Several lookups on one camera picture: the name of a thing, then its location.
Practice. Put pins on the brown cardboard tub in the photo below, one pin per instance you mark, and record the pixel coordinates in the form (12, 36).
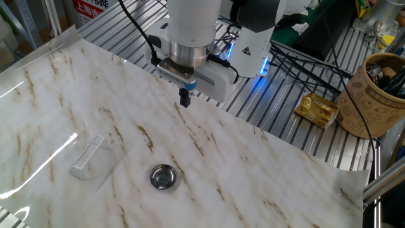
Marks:
(367, 107)

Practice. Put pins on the aluminium frame bar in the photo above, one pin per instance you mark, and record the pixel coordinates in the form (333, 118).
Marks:
(383, 182)

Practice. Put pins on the small yellow object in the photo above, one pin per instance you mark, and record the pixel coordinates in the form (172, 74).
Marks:
(386, 41)

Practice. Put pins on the black box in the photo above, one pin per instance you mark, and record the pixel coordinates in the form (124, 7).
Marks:
(313, 44)

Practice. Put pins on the yellow snack bag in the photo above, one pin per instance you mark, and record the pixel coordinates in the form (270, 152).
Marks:
(362, 7)

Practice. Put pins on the red and white sign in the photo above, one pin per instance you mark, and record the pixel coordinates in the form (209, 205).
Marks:
(88, 9)

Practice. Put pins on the crumpled white tissue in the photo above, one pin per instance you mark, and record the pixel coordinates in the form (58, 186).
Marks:
(300, 28)

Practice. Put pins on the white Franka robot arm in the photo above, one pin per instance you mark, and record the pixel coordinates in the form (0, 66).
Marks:
(193, 25)

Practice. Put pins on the green mat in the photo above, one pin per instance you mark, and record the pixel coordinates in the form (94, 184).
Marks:
(284, 36)

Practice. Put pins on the clear acrylic stand with mesh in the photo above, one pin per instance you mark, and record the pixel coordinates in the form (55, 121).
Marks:
(88, 152)

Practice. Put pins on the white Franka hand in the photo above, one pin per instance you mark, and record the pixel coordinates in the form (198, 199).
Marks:
(218, 82)

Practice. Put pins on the gold foil snack packet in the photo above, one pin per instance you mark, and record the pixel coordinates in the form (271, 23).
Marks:
(316, 111)

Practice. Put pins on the small round steel plate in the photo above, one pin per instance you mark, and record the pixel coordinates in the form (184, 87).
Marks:
(163, 176)

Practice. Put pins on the marble pattern table sheet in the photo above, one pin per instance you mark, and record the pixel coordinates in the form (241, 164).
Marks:
(221, 164)

